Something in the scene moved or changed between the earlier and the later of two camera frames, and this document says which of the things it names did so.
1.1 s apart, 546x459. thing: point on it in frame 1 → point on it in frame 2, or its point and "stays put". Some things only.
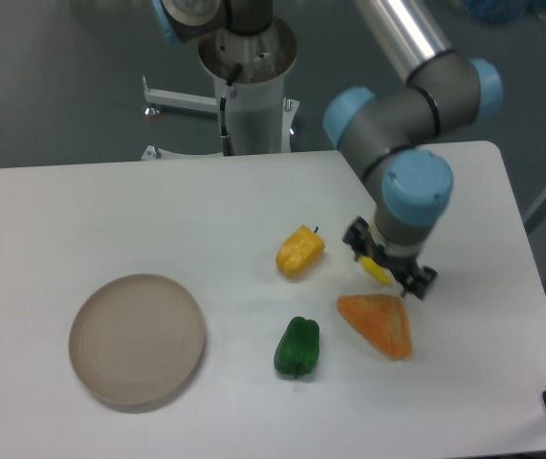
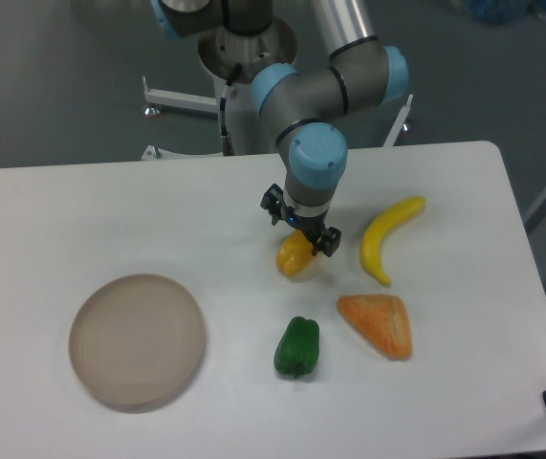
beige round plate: x=136 y=338 stays put
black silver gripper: x=363 y=239 → x=310 y=219
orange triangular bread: x=382 y=319 stays put
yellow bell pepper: x=300 y=251 stays put
